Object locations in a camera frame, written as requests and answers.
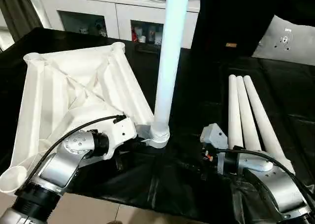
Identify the white plastic table top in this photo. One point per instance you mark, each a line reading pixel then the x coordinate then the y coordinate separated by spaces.
pixel 74 91

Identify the white plastic table leg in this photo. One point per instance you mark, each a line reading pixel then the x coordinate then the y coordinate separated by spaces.
pixel 171 61
pixel 235 111
pixel 268 130
pixel 248 115

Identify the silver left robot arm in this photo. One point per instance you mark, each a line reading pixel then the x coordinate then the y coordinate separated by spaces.
pixel 54 179

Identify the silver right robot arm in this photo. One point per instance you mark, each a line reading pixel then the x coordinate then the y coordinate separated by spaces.
pixel 270 184

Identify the black work mat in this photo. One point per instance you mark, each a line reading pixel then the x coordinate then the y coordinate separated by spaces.
pixel 172 184

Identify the small yellow label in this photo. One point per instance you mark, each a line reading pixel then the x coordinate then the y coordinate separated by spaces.
pixel 231 45

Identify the white glass-door cabinet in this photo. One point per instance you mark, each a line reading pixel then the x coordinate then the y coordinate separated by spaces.
pixel 98 10

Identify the grey curtain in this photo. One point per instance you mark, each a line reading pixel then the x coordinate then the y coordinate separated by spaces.
pixel 17 12

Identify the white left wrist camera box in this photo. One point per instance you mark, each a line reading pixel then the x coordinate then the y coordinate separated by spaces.
pixel 120 133

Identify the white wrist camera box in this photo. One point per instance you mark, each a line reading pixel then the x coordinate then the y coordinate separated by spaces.
pixel 214 138
pixel 120 133

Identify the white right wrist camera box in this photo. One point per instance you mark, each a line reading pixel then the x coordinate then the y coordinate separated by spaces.
pixel 214 138

